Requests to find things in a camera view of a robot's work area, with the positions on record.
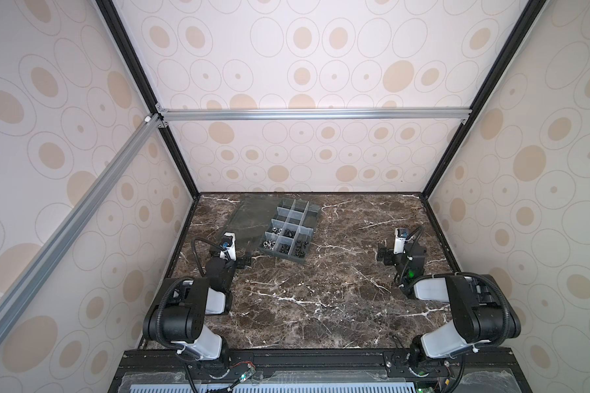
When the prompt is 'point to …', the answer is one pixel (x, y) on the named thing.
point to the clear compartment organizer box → (274, 225)
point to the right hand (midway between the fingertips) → (403, 244)
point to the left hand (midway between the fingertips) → (242, 238)
